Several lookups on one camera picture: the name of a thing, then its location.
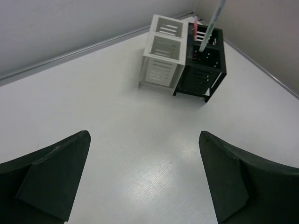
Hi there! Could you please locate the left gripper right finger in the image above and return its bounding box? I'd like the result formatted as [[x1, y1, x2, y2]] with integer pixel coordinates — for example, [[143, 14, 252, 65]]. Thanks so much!
[[199, 131, 299, 224]]

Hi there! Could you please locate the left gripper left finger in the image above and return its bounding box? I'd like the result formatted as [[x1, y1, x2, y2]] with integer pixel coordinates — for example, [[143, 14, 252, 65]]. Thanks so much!
[[0, 130, 91, 224]]

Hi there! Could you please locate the pink gel pen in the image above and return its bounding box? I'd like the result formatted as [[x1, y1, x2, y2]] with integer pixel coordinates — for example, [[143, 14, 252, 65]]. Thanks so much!
[[193, 16, 199, 42]]

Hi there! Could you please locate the black slotted container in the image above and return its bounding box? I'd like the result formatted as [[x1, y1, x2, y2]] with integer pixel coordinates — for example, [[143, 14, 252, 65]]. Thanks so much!
[[173, 22, 227, 102]]

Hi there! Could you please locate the white slotted container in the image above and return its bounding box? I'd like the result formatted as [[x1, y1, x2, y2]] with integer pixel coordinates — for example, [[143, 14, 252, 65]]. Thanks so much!
[[139, 14, 188, 91]]

